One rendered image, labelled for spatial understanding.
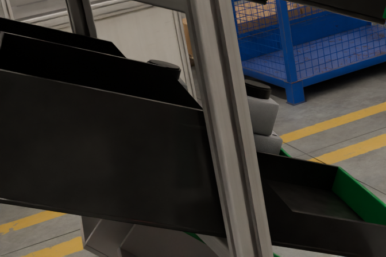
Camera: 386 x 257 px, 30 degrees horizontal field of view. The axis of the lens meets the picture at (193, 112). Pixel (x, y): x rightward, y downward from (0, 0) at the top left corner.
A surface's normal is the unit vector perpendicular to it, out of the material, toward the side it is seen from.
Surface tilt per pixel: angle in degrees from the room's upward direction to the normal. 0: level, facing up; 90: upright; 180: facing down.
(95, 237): 90
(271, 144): 90
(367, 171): 0
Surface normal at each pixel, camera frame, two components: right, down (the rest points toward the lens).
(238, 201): 0.36, 0.22
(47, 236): -0.18, -0.94
